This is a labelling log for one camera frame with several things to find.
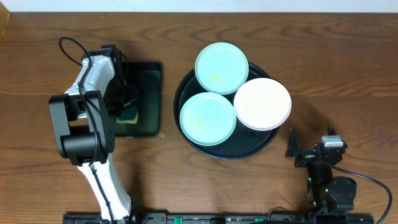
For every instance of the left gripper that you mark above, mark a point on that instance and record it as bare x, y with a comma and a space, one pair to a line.
125, 101

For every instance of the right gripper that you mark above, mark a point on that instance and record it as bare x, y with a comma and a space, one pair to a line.
310, 156

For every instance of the green yellow sponge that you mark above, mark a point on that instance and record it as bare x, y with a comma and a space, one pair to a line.
128, 116

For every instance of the white pink plate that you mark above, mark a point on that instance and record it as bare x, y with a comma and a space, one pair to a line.
262, 104

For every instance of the mint plate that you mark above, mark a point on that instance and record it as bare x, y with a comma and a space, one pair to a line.
221, 68
207, 119

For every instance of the mint plate top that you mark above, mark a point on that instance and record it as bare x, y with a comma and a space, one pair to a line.
221, 68

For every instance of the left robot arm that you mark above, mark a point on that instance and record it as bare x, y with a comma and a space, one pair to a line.
84, 131

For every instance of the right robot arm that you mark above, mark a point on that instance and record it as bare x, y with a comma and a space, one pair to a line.
324, 190

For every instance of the black rectangular tray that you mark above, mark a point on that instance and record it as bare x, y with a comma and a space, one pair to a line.
147, 77

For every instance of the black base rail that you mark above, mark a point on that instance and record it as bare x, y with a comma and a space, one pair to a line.
162, 218

